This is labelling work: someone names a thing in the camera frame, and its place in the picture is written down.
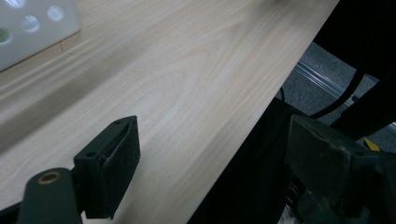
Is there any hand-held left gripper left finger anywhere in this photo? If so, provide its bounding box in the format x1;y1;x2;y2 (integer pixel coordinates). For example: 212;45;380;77
73;115;141;219

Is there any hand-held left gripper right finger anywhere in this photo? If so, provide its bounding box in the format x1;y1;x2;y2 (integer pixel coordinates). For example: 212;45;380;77
285;114;396;217

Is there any white perforated plastic basket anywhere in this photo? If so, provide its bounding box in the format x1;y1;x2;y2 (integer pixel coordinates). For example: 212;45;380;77
0;0;81;73

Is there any black cable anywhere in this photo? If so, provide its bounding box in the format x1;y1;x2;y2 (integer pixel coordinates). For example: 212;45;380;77
310;66;366;120

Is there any metal floor rail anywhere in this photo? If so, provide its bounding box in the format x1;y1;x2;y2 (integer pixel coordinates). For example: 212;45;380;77
293;60;396;138

